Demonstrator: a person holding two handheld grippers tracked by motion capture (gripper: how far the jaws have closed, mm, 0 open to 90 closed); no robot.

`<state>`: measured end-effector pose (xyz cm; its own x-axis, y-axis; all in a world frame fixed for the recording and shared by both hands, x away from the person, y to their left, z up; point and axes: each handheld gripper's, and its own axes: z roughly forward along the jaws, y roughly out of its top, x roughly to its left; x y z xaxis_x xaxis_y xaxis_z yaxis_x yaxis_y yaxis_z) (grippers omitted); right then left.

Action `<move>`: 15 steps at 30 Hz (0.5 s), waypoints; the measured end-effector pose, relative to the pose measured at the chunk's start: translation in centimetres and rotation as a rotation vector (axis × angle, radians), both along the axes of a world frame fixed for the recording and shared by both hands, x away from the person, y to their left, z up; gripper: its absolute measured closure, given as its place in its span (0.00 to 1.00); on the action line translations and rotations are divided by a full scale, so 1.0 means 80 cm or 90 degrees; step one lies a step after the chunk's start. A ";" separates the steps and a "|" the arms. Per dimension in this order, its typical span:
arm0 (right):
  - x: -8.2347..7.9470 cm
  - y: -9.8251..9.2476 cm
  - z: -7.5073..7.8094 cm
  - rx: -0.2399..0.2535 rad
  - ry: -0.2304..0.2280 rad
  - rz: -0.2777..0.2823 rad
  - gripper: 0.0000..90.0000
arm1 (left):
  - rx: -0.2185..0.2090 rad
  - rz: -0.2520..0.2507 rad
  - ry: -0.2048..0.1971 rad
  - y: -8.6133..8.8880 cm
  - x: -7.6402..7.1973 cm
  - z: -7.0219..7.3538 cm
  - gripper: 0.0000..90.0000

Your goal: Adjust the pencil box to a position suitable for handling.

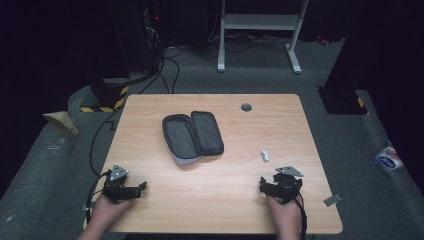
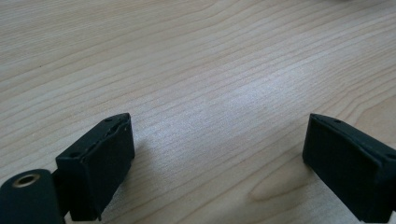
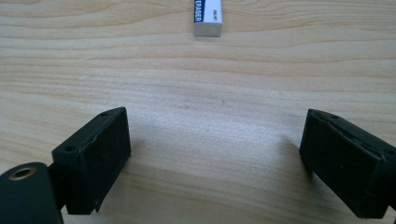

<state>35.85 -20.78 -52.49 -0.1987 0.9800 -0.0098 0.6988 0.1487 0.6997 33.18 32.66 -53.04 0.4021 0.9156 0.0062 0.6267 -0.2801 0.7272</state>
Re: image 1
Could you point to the beige cardboard piece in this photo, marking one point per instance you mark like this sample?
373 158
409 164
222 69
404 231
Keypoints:
61 120

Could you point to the black pencil case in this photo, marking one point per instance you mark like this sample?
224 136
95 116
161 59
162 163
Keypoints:
193 136

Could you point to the black yellow striped stand base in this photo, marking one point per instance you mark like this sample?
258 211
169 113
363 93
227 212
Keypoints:
106 96
343 101

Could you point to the white blue plastic packet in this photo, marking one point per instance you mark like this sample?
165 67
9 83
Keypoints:
388 158

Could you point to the white metal stand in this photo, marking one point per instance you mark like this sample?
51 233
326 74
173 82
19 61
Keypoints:
260 21

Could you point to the dark computer tower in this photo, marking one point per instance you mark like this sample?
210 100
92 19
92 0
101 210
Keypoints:
136 33

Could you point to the small red object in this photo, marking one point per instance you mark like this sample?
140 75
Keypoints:
322 41

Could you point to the person's left hand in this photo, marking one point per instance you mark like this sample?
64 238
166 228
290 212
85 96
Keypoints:
106 211

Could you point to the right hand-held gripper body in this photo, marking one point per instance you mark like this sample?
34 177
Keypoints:
287 186

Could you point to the small silver battery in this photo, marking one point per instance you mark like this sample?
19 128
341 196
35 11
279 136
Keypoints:
265 155

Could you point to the round grey table grommet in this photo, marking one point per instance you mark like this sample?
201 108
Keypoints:
246 107

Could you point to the grey tape strip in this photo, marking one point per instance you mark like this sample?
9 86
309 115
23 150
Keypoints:
332 200

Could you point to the person's right hand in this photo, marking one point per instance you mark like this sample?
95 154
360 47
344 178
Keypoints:
286 215

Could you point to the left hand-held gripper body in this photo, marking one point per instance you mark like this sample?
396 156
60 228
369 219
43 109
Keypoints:
113 190

